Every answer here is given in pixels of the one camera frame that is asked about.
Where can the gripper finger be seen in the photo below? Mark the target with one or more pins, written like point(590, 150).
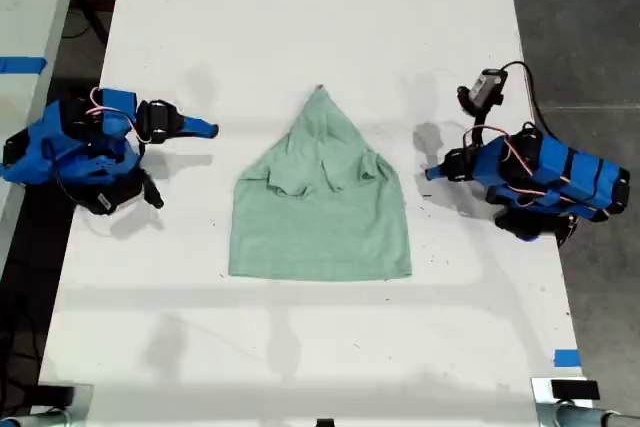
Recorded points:
point(197, 133)
point(438, 177)
point(439, 168)
point(197, 123)

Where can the black camera box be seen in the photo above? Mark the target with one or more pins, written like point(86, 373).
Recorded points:
point(485, 87)

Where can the long blue tape strip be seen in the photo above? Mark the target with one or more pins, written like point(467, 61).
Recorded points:
point(22, 64)

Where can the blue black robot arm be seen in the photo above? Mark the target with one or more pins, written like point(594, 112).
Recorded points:
point(60, 147)
point(560, 172)

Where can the black camera stalk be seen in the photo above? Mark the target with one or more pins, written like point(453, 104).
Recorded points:
point(480, 129)

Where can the grey metal pipe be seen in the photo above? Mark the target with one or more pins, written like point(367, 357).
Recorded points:
point(585, 416)
point(40, 417)

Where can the white side table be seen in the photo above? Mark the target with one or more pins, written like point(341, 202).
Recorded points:
point(25, 7)

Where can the metal corner bracket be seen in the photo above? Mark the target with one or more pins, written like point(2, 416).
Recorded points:
point(542, 392)

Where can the pale green T-shirt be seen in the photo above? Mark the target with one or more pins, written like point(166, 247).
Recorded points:
point(320, 217)

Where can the small black edge clip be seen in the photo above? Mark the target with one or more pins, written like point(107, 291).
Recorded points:
point(325, 423)

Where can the small black box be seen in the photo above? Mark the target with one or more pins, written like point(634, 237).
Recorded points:
point(55, 395)
point(575, 390)

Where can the small blue tape square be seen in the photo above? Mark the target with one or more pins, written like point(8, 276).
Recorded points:
point(567, 358)

